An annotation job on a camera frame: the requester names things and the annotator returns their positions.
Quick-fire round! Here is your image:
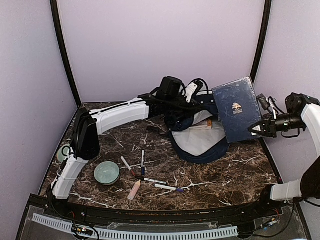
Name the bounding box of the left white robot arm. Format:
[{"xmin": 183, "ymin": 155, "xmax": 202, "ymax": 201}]
[{"xmin": 47, "ymin": 76, "xmax": 209, "ymax": 218}]

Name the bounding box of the red capped white marker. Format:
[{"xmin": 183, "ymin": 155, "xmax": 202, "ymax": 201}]
[{"xmin": 120, "ymin": 156, "xmax": 136, "ymax": 176}]

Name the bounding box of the right black frame post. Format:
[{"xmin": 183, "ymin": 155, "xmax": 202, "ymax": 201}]
[{"xmin": 250, "ymin": 0, "xmax": 272, "ymax": 83}]

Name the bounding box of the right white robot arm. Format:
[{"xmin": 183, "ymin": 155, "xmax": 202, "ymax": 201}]
[{"xmin": 248, "ymin": 92, "xmax": 320, "ymax": 217}]

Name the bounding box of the pink pencil-shaped eraser tube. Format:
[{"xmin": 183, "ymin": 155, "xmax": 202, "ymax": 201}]
[{"xmin": 127, "ymin": 180, "xmax": 141, "ymax": 201}]

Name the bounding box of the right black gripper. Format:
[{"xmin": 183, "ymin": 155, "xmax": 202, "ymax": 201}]
[{"xmin": 249, "ymin": 111, "xmax": 306, "ymax": 138}]

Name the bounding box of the orange treehouse paperback book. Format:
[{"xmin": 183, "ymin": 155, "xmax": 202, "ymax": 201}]
[{"xmin": 190, "ymin": 118, "xmax": 223, "ymax": 130}]

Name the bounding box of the small green circuit board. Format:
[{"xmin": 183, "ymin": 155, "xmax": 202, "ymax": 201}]
[{"xmin": 71, "ymin": 224, "xmax": 94, "ymax": 237}]

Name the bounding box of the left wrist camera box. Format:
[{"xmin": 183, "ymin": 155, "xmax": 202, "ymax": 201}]
[{"xmin": 159, "ymin": 76, "xmax": 183, "ymax": 98}]

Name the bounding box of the navy blue student backpack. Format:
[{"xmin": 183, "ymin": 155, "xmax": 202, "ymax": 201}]
[{"xmin": 164, "ymin": 90, "xmax": 230, "ymax": 164}]

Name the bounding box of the celadon green bowl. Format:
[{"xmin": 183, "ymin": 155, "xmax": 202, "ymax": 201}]
[
  {"xmin": 56, "ymin": 144, "xmax": 71, "ymax": 163},
  {"xmin": 94, "ymin": 161, "xmax": 120, "ymax": 186}
]

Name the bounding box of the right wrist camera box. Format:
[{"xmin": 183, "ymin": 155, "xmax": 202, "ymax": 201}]
[{"xmin": 285, "ymin": 92, "xmax": 303, "ymax": 114}]

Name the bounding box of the white slotted cable duct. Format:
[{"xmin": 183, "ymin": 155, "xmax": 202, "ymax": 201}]
[{"xmin": 31, "ymin": 213, "xmax": 239, "ymax": 240}]

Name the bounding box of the blue capped white marker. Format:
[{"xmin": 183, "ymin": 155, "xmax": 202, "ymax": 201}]
[{"xmin": 141, "ymin": 149, "xmax": 145, "ymax": 176}]

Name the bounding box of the far celadon green bowl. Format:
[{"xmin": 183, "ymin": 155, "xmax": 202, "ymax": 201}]
[{"xmin": 56, "ymin": 144, "xmax": 71, "ymax": 163}]

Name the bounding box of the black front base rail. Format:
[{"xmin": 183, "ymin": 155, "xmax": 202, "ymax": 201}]
[{"xmin": 27, "ymin": 194, "xmax": 284, "ymax": 225}]

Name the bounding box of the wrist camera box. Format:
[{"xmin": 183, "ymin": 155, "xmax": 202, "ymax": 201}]
[
  {"xmin": 159, "ymin": 76, "xmax": 183, "ymax": 98},
  {"xmin": 285, "ymin": 92, "xmax": 303, "ymax": 114}
]

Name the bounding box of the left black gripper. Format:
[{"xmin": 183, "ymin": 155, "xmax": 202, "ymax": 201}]
[{"xmin": 166, "ymin": 93, "xmax": 203, "ymax": 118}]

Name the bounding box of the near celadon green bowl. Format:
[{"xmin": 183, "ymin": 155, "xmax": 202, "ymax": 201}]
[{"xmin": 94, "ymin": 161, "xmax": 120, "ymax": 186}]

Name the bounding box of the black capped white marker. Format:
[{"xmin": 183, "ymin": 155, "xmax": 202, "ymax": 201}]
[{"xmin": 135, "ymin": 175, "xmax": 168, "ymax": 186}]

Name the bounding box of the dark blue hardcover book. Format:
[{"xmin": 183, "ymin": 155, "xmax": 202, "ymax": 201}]
[{"xmin": 212, "ymin": 76, "xmax": 262, "ymax": 143}]

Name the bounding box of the black frame post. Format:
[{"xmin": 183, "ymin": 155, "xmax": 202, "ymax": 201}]
[
  {"xmin": 250, "ymin": 0, "xmax": 272, "ymax": 83},
  {"xmin": 49, "ymin": 0, "xmax": 82, "ymax": 108}
]

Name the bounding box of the left black frame post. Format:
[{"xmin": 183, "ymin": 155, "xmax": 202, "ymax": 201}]
[{"xmin": 49, "ymin": 0, "xmax": 82, "ymax": 108}]

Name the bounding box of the purple capped white marker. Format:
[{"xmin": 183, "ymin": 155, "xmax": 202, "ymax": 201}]
[{"xmin": 154, "ymin": 184, "xmax": 184, "ymax": 193}]

